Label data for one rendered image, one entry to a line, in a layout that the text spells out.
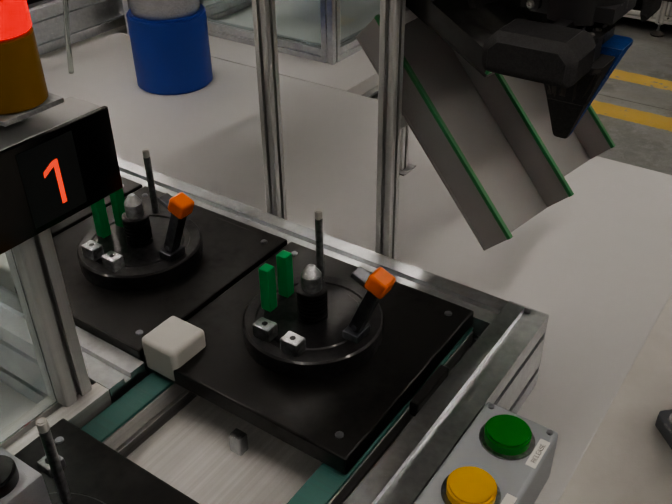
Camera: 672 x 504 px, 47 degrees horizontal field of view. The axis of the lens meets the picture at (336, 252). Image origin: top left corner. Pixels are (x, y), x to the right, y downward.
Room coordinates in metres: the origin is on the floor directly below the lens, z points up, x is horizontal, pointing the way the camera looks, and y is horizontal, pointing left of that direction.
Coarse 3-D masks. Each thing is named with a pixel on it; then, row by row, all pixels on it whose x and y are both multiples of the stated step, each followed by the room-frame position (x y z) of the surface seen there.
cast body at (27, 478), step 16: (0, 448) 0.35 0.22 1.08; (0, 464) 0.33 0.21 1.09; (16, 464) 0.34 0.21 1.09; (0, 480) 0.32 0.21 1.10; (16, 480) 0.32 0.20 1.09; (32, 480) 0.33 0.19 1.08; (0, 496) 0.31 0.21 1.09; (16, 496) 0.31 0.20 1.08; (32, 496) 0.32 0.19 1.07; (48, 496) 0.33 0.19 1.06
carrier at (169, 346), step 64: (320, 256) 0.66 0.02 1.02; (192, 320) 0.62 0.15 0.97; (256, 320) 0.60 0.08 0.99; (320, 320) 0.59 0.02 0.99; (384, 320) 0.62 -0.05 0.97; (448, 320) 0.62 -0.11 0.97; (192, 384) 0.54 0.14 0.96; (256, 384) 0.53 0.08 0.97; (320, 384) 0.53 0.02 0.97; (384, 384) 0.53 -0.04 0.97; (320, 448) 0.45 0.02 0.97
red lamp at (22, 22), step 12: (0, 0) 0.50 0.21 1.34; (12, 0) 0.50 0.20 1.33; (24, 0) 0.52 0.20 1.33; (0, 12) 0.49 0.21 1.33; (12, 12) 0.50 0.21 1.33; (24, 12) 0.51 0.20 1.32; (0, 24) 0.49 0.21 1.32; (12, 24) 0.50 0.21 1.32; (24, 24) 0.51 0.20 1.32; (0, 36) 0.49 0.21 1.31; (12, 36) 0.50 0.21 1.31
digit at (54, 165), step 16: (48, 144) 0.50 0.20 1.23; (64, 144) 0.51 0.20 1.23; (32, 160) 0.49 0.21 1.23; (48, 160) 0.50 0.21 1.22; (64, 160) 0.51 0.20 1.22; (32, 176) 0.49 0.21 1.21; (48, 176) 0.50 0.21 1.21; (64, 176) 0.51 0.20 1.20; (80, 176) 0.52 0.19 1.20; (32, 192) 0.48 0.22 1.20; (48, 192) 0.49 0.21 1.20; (64, 192) 0.50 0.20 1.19; (80, 192) 0.52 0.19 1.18; (32, 208) 0.48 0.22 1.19; (48, 208) 0.49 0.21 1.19; (64, 208) 0.50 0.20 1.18
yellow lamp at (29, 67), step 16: (32, 32) 0.52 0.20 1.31; (0, 48) 0.49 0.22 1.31; (16, 48) 0.50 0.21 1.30; (32, 48) 0.51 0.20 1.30; (0, 64) 0.49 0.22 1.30; (16, 64) 0.50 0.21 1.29; (32, 64) 0.51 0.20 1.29; (0, 80) 0.49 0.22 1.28; (16, 80) 0.49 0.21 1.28; (32, 80) 0.50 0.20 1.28; (0, 96) 0.49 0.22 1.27; (16, 96) 0.49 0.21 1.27; (32, 96) 0.50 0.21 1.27; (0, 112) 0.49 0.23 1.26; (16, 112) 0.49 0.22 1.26
